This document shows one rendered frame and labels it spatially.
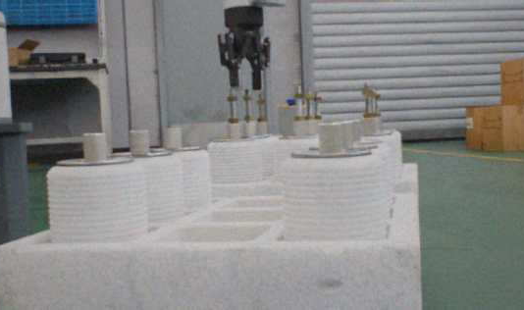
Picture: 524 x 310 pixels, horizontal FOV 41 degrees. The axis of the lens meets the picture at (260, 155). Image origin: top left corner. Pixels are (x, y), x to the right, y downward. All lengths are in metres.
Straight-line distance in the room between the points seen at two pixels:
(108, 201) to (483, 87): 6.45
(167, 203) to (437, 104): 6.09
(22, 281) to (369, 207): 0.32
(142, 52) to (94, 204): 5.64
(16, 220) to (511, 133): 3.94
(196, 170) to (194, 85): 5.40
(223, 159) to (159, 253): 0.60
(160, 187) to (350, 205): 0.26
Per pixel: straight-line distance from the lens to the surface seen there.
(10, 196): 1.32
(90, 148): 0.72
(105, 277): 0.66
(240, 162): 1.21
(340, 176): 0.62
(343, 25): 6.57
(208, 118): 6.31
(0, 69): 1.35
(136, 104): 6.28
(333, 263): 0.60
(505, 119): 4.86
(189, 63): 6.32
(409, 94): 6.72
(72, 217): 0.69
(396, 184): 1.14
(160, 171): 0.80
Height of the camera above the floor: 0.29
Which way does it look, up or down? 3 degrees down
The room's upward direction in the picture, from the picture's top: 3 degrees counter-clockwise
